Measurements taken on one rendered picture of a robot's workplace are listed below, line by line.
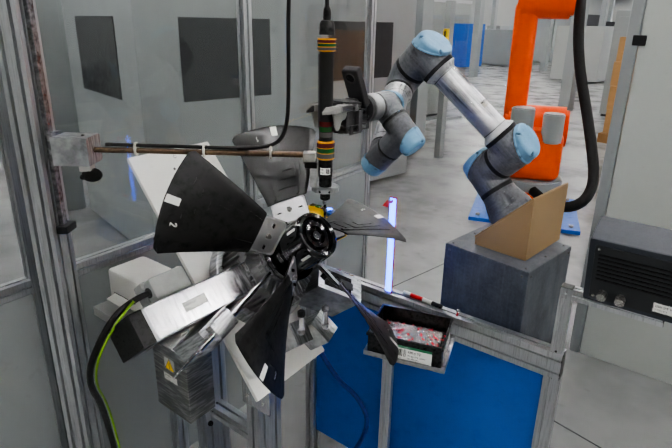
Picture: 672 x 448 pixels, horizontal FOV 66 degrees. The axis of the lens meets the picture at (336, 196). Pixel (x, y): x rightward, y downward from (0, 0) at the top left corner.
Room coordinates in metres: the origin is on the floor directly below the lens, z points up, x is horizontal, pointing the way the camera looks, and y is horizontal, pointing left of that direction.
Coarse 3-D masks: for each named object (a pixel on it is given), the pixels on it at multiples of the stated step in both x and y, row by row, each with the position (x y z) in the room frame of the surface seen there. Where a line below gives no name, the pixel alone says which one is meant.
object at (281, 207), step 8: (288, 200) 1.24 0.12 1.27; (296, 200) 1.23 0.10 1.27; (304, 200) 1.23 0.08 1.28; (272, 208) 1.23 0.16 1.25; (280, 208) 1.22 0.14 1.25; (296, 208) 1.22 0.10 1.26; (304, 208) 1.21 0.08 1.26; (280, 216) 1.21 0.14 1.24; (288, 216) 1.21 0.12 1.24; (296, 216) 1.20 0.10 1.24
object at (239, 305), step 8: (264, 280) 1.11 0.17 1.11; (256, 288) 1.07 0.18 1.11; (248, 296) 1.05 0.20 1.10; (240, 304) 1.02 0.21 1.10; (232, 312) 0.99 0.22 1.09; (208, 336) 0.93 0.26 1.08; (200, 344) 0.91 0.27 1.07; (208, 344) 0.91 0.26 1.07; (200, 352) 0.90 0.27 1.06; (176, 376) 0.84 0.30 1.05
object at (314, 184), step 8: (304, 152) 1.23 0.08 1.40; (304, 160) 1.23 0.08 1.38; (312, 160) 1.23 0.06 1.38; (312, 168) 1.22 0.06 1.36; (312, 176) 1.23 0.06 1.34; (312, 184) 1.23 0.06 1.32; (336, 184) 1.25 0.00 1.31; (320, 192) 1.21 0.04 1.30; (328, 192) 1.20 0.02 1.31; (336, 192) 1.22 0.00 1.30
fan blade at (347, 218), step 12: (348, 204) 1.46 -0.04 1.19; (360, 204) 1.47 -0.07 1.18; (336, 216) 1.36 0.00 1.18; (348, 216) 1.37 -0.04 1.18; (360, 216) 1.38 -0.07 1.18; (372, 216) 1.41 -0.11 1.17; (336, 228) 1.26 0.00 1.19; (348, 228) 1.27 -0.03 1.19; (360, 228) 1.29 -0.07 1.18; (372, 228) 1.32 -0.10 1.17; (384, 228) 1.35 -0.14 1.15; (396, 228) 1.40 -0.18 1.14
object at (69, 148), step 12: (60, 132) 1.27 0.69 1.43; (72, 132) 1.29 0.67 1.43; (48, 144) 1.23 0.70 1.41; (60, 144) 1.22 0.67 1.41; (72, 144) 1.22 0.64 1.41; (84, 144) 1.22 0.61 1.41; (96, 144) 1.27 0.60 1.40; (60, 156) 1.22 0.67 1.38; (72, 156) 1.22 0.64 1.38; (84, 156) 1.22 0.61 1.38; (96, 156) 1.26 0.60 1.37
